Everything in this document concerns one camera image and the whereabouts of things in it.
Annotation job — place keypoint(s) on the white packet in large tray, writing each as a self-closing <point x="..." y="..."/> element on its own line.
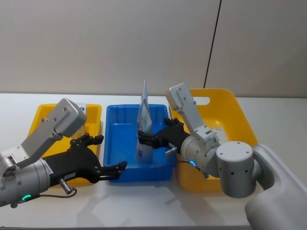
<point x="219" y="134"/>

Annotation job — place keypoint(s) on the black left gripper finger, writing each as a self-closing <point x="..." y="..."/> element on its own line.
<point x="90" y="139"/>
<point x="111" y="169"/>

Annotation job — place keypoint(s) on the small yellow plastic tray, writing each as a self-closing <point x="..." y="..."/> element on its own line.
<point x="92" y="119"/>

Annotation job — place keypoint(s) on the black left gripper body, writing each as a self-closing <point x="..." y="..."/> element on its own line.
<point x="74" y="163"/>

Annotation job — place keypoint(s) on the blue and white packet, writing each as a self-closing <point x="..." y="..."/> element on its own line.
<point x="144" y="115"/>

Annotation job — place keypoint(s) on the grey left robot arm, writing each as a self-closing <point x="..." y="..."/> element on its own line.
<point x="28" y="167"/>

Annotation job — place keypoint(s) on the blue plastic bin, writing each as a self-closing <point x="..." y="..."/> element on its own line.
<point x="122" y="148"/>

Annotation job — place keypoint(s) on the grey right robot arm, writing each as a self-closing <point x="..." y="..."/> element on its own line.
<point x="236" y="165"/>

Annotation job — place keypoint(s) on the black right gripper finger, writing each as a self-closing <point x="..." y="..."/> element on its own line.
<point x="173" y="122"/>
<point x="149" y="141"/>

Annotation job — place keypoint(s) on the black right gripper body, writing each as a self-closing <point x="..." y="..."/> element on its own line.
<point x="171" y="137"/>

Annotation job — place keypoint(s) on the white packet in small tray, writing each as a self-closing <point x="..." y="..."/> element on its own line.
<point x="82" y="107"/>

